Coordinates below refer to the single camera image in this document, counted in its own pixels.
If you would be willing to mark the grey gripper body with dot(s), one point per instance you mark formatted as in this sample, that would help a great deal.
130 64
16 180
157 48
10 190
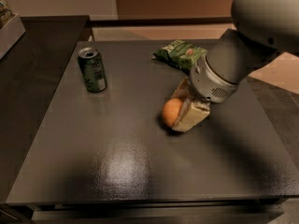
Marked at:
206 84

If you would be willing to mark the green soda can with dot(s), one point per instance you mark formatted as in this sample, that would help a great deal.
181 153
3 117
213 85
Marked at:
92 69

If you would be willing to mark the dark side counter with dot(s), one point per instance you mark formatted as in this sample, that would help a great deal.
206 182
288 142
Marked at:
29 75

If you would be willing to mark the white box on counter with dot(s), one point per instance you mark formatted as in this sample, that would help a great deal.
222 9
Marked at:
11 28

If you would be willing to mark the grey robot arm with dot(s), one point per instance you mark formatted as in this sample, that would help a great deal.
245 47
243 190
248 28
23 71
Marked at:
263 30

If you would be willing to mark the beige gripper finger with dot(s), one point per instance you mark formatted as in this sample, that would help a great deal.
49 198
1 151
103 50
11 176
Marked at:
191 113
183 90

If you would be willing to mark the green chip bag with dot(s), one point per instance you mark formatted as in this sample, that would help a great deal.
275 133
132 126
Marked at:
180 54

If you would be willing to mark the orange fruit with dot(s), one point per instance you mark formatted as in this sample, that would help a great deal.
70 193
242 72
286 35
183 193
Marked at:
171 111

